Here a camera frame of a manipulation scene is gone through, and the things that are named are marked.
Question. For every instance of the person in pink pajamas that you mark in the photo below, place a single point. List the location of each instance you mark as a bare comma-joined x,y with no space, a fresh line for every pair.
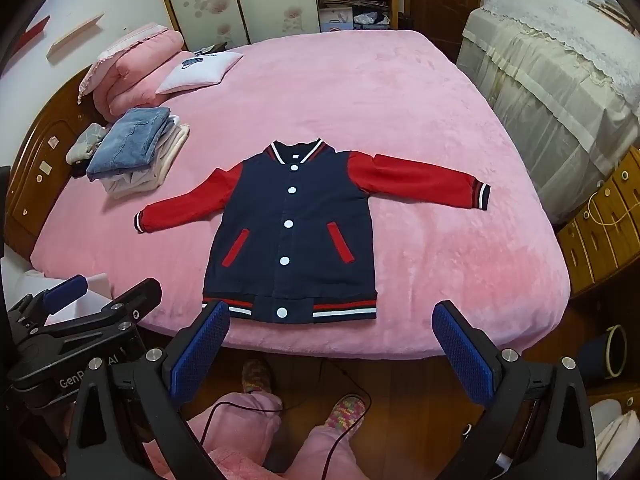
235,405

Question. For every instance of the colourful knitted slipper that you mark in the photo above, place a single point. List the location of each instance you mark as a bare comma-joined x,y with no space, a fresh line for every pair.
345,412
257,377

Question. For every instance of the crumpled grey garment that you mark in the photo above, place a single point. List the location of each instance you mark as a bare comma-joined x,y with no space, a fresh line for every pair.
87,142

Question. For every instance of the person's right leg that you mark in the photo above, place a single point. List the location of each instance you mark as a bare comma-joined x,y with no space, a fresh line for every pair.
320,455

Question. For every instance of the pink pillow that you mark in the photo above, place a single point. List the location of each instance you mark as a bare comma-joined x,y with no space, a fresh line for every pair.
135,75

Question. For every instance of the pink fleece bed blanket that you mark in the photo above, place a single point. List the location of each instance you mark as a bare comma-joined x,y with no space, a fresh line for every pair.
400,110

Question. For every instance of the white plastic bag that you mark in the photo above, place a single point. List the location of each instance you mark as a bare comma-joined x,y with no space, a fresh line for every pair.
615,430

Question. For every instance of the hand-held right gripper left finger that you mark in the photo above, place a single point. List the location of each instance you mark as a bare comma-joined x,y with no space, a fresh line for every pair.
200,350

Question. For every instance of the dark bucket with cream rim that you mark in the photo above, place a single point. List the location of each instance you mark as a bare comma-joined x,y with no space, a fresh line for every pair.
597,355

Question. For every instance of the brown wooden door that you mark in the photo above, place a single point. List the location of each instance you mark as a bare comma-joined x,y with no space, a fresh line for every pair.
445,5

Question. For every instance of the folded cream clothes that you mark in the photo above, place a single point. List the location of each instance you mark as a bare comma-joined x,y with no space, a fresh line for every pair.
162,162

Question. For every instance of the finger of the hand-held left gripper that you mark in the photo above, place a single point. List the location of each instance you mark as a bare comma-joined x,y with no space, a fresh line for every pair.
130,300
65,289

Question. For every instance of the wooden drawer chest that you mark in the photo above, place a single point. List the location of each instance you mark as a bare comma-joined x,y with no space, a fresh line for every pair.
600,245

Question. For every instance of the wooden headboard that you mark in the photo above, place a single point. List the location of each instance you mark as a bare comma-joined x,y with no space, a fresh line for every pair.
35,160

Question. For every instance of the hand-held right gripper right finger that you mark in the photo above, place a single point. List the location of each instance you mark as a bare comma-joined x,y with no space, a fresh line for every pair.
465,355

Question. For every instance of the floral wardrobe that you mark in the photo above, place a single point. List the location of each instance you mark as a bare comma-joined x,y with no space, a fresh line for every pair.
210,0

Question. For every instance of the white folded cloth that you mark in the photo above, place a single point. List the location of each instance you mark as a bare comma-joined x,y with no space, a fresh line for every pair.
200,72

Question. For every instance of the wooden wall strip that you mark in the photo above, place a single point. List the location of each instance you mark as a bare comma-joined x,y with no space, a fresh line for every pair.
75,36

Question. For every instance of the person's left leg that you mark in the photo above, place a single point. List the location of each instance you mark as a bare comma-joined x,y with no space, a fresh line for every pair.
235,435

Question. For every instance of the folded blue jeans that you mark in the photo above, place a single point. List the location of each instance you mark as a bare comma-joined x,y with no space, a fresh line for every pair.
125,145

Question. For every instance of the navy and red varsity jacket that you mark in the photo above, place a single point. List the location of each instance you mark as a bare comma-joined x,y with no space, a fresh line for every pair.
260,220

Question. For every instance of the person's leg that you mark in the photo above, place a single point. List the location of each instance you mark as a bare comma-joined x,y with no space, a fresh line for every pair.
235,435
320,455

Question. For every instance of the red wall strip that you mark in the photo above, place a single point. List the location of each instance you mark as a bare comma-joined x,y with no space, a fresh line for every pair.
31,35

